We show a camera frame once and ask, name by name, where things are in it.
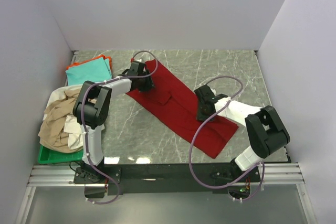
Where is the aluminium rail frame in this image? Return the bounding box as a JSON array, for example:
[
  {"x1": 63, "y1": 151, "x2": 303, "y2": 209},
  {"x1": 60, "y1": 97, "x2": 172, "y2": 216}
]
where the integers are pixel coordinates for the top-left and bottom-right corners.
[{"x1": 28, "y1": 163, "x2": 304, "y2": 187}]

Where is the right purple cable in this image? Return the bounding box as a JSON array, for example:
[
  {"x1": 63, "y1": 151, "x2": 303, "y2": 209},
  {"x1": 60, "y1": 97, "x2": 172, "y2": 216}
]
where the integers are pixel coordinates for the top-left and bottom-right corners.
[{"x1": 188, "y1": 76, "x2": 265, "y2": 203}]

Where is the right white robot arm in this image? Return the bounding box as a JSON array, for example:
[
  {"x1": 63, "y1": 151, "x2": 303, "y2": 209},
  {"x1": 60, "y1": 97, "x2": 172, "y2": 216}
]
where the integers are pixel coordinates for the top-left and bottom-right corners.
[{"x1": 194, "y1": 85, "x2": 290, "y2": 172}]

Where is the folded orange t shirt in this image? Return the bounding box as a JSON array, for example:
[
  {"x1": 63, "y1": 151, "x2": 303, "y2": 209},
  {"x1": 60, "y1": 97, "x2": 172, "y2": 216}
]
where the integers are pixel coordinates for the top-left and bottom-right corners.
[{"x1": 66, "y1": 54, "x2": 112, "y2": 70}]

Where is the red t shirt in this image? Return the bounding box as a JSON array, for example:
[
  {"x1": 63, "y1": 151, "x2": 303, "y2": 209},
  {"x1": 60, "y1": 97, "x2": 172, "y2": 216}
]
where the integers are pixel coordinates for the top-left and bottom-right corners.
[{"x1": 127, "y1": 63, "x2": 238, "y2": 158}]

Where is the green plastic tray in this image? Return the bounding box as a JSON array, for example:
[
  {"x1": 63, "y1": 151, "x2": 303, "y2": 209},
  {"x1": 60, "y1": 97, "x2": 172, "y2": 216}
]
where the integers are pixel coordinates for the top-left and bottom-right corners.
[{"x1": 38, "y1": 145, "x2": 83, "y2": 165}]

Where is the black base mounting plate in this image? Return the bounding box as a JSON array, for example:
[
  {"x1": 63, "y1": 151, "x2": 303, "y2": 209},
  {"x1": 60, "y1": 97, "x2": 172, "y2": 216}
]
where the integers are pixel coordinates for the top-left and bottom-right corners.
[{"x1": 73, "y1": 163, "x2": 262, "y2": 196}]

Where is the folded teal t shirt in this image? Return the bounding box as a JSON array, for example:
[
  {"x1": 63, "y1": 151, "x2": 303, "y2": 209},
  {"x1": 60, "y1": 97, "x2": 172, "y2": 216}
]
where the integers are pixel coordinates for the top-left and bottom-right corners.
[{"x1": 66, "y1": 58, "x2": 112, "y2": 86}]

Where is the purple cable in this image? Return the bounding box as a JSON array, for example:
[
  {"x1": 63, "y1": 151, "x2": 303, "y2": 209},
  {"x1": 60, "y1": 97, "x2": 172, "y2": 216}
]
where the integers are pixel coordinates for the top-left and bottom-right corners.
[
  {"x1": 188, "y1": 76, "x2": 265, "y2": 203},
  {"x1": 80, "y1": 50, "x2": 159, "y2": 206}
]

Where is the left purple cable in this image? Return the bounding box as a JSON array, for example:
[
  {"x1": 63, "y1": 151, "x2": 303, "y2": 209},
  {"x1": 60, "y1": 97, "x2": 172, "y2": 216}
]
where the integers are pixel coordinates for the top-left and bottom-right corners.
[{"x1": 80, "y1": 50, "x2": 159, "y2": 206}]

